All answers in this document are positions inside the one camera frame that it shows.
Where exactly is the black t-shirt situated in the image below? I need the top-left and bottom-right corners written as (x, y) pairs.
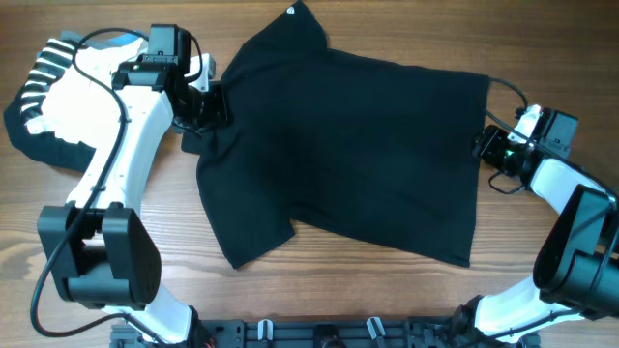
top-left (182, 2), bottom-right (490, 268)

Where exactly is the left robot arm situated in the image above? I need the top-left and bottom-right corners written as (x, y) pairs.
top-left (22, 24), bottom-right (229, 347)

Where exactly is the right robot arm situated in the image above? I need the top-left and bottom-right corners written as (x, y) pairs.
top-left (450, 104), bottom-right (618, 347)

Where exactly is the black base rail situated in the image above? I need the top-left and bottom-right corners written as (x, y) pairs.
top-left (109, 316), bottom-right (541, 348)

